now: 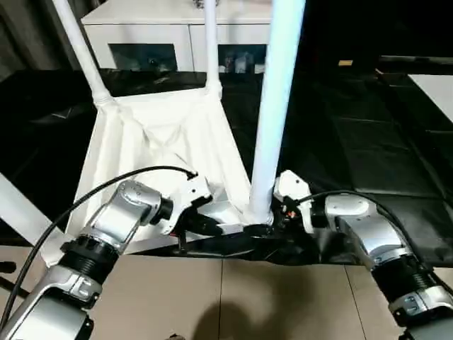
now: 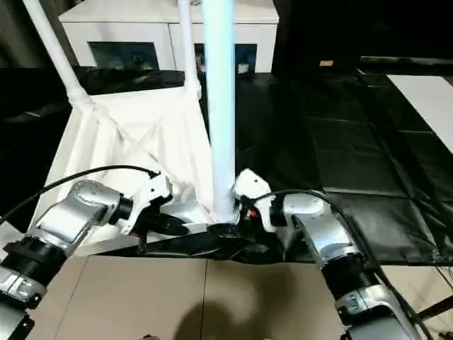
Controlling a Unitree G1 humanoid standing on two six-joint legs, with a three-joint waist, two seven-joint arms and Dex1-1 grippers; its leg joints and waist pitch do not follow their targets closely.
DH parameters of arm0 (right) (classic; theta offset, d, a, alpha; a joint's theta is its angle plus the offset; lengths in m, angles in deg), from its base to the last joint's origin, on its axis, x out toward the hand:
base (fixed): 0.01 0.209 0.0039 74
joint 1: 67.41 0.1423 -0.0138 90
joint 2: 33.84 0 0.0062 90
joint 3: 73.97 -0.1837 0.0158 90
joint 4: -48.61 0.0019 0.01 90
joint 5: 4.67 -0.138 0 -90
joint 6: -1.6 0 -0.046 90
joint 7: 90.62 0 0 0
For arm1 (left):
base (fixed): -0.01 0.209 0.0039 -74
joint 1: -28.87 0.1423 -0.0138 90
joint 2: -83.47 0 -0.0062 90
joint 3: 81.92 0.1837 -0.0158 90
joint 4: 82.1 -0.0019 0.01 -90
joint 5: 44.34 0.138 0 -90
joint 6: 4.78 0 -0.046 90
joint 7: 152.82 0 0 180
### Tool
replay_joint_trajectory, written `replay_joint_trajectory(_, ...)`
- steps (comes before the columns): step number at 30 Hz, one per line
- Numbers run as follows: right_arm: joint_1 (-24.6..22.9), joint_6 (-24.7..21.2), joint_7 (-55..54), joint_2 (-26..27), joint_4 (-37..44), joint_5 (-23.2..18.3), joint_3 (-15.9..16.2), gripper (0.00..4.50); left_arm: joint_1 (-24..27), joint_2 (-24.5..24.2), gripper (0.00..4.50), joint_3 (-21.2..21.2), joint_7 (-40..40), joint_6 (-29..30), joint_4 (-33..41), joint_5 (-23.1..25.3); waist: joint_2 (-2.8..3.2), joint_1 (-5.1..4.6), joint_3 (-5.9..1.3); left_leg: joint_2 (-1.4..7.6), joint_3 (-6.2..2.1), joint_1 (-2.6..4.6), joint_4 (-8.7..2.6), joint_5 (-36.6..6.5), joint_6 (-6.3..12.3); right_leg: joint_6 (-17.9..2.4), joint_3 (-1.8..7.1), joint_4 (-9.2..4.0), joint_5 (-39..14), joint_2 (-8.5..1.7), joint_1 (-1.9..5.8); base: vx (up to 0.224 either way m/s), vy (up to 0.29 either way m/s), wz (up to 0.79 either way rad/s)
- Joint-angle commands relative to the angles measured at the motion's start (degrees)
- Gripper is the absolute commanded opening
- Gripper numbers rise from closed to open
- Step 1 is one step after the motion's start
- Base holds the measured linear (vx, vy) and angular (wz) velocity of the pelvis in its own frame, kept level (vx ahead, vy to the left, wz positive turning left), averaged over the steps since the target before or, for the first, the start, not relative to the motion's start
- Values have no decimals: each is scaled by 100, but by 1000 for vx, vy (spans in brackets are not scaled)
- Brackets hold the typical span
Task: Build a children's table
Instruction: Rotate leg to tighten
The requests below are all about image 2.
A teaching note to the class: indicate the black mat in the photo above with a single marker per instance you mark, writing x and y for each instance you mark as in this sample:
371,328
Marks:
318,141

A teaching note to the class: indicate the grey curtain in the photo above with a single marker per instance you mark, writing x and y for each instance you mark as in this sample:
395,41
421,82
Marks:
21,35

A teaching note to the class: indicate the white plastic table top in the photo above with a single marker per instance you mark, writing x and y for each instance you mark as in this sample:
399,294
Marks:
141,117

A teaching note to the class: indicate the small white jar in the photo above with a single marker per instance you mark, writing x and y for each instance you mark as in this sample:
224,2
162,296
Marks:
244,67

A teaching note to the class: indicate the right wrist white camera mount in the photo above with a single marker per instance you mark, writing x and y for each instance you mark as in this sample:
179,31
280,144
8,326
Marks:
251,182

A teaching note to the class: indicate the small yellow object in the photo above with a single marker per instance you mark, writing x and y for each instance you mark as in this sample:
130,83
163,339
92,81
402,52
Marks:
326,63

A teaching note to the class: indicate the white flat board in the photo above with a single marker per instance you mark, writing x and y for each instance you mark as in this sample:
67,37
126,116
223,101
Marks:
424,99

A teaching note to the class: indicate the white cabinet with glass doors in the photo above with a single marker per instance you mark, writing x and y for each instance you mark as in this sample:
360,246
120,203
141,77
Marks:
124,30

